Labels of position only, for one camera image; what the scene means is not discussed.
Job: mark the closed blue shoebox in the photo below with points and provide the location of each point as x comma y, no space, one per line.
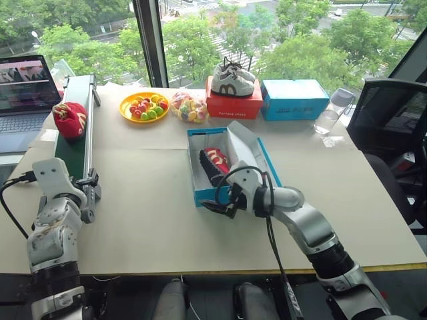
293,100

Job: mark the yellow plate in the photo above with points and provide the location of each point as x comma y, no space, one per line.
128,115

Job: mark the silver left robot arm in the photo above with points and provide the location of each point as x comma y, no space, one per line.
50,233

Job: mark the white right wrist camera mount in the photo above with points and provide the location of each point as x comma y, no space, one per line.
247,178

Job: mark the green toy fruit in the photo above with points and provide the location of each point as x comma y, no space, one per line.
152,114
145,116

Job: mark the red shoebox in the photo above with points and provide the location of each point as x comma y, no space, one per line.
233,106

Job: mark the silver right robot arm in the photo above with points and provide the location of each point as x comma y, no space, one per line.
310,223

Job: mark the clear bag of toy fruits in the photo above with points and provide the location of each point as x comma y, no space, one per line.
188,106

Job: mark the grey laptop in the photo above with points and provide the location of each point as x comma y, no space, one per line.
23,100

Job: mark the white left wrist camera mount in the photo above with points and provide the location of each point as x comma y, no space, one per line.
50,173

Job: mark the white and brown sneaker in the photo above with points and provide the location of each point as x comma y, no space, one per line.
230,85
247,74

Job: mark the red box beside chair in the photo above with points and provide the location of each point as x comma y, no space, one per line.
404,160

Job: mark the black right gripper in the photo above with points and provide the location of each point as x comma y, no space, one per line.
237,200

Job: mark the dark grey rounded shape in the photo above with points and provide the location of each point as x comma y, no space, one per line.
255,301
171,300

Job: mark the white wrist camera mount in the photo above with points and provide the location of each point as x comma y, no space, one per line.
50,173
247,178

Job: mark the red toy fruit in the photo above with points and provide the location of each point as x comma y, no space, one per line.
132,109
163,105
144,106

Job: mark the open blue shoebox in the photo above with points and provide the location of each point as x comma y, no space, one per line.
203,180

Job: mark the clear plastic wrapper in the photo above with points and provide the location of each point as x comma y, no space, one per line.
61,71

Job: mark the red shoe with black sole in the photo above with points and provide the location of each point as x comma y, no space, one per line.
70,121
215,163

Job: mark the clear water bottle grey lid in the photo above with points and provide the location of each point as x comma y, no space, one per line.
330,116

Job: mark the green conveyor belt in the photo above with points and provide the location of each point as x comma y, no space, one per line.
75,156

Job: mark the black office chair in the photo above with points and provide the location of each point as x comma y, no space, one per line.
383,113

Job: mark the dark window frame post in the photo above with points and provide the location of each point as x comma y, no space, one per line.
408,63
151,43

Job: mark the yellow toy fruit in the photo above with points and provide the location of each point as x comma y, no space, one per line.
155,98

